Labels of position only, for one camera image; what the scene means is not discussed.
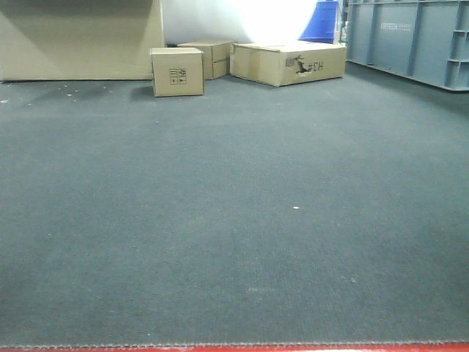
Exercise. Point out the blue plastic bin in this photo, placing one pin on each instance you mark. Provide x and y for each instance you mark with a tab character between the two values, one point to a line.
321	27

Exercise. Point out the grey plastic container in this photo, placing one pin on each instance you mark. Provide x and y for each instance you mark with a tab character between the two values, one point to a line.
425	41

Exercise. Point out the small cardboard box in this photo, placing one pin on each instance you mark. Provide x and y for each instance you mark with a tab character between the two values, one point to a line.
177	72

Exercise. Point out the large flat cardboard box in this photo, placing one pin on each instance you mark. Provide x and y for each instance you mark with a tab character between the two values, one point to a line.
283	65

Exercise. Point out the dark grey carpet mat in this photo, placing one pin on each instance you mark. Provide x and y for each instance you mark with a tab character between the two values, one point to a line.
334	211

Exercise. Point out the middle cardboard box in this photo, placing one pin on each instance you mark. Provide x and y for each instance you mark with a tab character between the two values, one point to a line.
216	56

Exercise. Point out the large cardboard panel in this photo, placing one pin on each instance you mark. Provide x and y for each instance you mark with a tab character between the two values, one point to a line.
79	40

